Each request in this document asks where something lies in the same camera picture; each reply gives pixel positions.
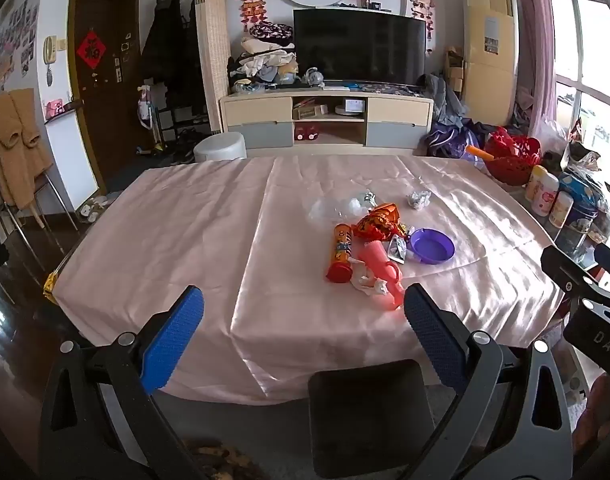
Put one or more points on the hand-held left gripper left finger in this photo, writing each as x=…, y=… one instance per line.
x=172, y=340

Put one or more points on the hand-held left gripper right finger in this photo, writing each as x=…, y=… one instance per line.
x=435, y=340

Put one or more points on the clear plastic bag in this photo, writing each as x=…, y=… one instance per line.
x=335, y=206

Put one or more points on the person's right hand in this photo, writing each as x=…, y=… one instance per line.
x=602, y=420

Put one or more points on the white labelled bottle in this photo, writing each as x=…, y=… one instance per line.
x=547, y=195
x=561, y=210
x=536, y=182

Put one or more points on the blue patterned bag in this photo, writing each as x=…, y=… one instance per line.
x=582, y=200

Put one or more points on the pink plastic bottle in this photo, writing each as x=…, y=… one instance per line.
x=382, y=272

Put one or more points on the purple plastic bowl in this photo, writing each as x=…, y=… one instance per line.
x=431, y=246

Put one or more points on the silver snack packet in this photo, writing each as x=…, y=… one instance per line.
x=398, y=248

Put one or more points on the black chair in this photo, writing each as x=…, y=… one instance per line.
x=372, y=420

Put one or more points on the pink tablecloth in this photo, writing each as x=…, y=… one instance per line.
x=210, y=240

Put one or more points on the red plastic basket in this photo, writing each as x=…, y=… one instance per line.
x=512, y=160

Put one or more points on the red snack can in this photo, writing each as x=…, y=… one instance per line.
x=342, y=254

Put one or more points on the orange crumpled bag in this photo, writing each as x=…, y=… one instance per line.
x=377, y=222

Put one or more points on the crumpled foil wrapper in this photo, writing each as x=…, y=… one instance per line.
x=418, y=200

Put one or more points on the purple bag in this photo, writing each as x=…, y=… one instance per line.
x=447, y=140

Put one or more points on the white round stool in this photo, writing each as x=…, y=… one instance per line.
x=220, y=147

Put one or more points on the white board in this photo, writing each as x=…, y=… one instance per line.
x=80, y=160

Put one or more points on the grey clothes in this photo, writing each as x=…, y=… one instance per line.
x=442, y=100

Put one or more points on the window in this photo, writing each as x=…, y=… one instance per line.
x=592, y=45

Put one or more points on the pink curtain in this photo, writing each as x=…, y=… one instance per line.
x=535, y=45

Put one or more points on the pink white hanging bag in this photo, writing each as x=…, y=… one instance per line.
x=145, y=105

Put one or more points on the cardboard covered cabinet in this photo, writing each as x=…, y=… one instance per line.
x=490, y=45

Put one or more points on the red bottle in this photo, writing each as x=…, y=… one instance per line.
x=301, y=133
x=313, y=133

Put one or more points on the beige grey television cabinet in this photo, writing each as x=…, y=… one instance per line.
x=330, y=120

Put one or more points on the tan coat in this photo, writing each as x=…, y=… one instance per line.
x=15, y=145

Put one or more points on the cardboard box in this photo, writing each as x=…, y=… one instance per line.
x=310, y=110

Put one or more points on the dark brown door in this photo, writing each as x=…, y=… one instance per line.
x=105, y=70

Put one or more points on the dark coats on rack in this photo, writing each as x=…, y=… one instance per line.
x=172, y=50

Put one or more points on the pile of clothes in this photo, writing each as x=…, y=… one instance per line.
x=267, y=60

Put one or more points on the woven folding screen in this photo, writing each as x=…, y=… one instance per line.
x=212, y=45

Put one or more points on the red diamond door sticker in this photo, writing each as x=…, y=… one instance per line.
x=91, y=50

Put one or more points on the black television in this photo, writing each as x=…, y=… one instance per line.
x=360, y=45

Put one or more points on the wall intercom phone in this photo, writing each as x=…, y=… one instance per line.
x=50, y=50

